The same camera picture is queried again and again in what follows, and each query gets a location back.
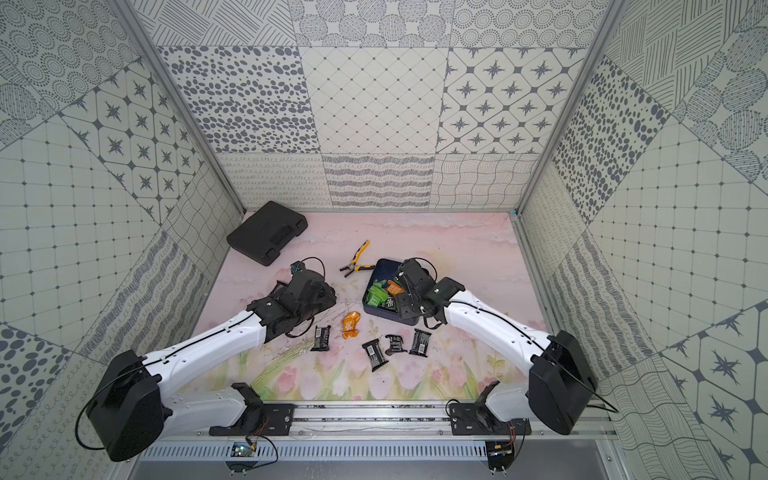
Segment small black cookie packet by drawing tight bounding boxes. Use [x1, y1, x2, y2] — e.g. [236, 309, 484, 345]
[385, 334, 407, 356]

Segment orange snack packet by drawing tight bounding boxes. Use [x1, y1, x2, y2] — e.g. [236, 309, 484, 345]
[342, 312, 361, 340]

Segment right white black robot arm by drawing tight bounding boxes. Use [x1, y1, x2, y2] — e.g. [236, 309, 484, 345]
[395, 259, 598, 435]

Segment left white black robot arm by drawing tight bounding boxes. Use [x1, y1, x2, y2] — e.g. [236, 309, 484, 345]
[77, 261, 336, 462]

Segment dark blue storage box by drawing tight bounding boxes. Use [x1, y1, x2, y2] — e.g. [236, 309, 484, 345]
[362, 259, 419, 326]

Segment right black controller box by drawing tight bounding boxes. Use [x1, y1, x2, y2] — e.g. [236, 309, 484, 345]
[485, 441, 516, 475]

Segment green snack packet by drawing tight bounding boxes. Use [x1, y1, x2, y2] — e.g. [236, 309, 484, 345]
[364, 282, 391, 308]

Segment yellow black pliers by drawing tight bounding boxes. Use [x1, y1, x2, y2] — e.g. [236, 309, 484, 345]
[338, 239, 379, 278]

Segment black plastic tool case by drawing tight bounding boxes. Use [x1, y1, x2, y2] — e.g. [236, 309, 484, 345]
[226, 201, 308, 266]

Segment white vent grille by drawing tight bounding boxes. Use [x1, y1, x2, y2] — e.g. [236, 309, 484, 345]
[140, 440, 486, 461]

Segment green circuit board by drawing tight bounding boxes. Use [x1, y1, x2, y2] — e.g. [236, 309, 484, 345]
[231, 443, 254, 458]

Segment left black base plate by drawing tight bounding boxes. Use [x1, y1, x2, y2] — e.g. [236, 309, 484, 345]
[208, 403, 296, 437]

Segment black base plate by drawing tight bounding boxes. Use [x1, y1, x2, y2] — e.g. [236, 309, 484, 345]
[208, 403, 296, 437]
[445, 399, 532, 436]

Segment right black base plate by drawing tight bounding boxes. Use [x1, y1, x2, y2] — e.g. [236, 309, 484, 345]
[445, 399, 532, 436]

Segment aluminium mounting rail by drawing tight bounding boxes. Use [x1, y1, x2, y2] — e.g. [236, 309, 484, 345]
[122, 398, 619, 443]

